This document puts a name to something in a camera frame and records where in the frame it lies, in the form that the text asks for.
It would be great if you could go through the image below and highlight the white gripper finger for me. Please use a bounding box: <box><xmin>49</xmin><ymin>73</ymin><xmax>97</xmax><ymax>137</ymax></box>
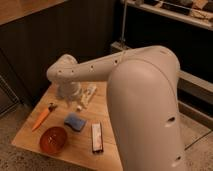
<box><xmin>68</xmin><ymin>99</ymin><xmax>74</xmax><ymax>105</ymax></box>

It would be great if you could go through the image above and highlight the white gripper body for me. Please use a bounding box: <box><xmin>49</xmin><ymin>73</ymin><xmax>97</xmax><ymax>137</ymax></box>
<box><xmin>57</xmin><ymin>82</ymin><xmax>81</xmax><ymax>100</ymax></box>

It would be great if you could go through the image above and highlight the white bottle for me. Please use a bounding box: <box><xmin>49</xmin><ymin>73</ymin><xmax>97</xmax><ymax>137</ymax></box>
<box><xmin>77</xmin><ymin>84</ymin><xmax>97</xmax><ymax>111</ymax></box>

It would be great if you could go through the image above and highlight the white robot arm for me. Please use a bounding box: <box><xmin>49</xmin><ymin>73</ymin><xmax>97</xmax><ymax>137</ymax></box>
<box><xmin>47</xmin><ymin>45</ymin><xmax>187</xmax><ymax>171</ymax></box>

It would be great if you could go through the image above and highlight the blue sponge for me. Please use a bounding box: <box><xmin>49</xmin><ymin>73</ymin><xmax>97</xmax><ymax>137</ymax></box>
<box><xmin>64</xmin><ymin>113</ymin><xmax>86</xmax><ymax>132</ymax></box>

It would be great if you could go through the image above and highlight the orange toy carrot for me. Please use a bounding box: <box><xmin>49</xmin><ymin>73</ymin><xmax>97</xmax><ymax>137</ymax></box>
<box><xmin>32</xmin><ymin>103</ymin><xmax>57</xmax><ymax>131</ymax></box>

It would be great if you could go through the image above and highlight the red bowl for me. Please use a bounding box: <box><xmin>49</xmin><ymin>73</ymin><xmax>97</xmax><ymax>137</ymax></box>
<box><xmin>39</xmin><ymin>126</ymin><xmax>68</xmax><ymax>155</ymax></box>

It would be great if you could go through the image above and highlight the metal shelf rack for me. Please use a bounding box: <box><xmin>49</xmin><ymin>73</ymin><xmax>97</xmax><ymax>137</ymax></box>
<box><xmin>111</xmin><ymin>0</ymin><xmax>213</xmax><ymax>129</ymax></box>

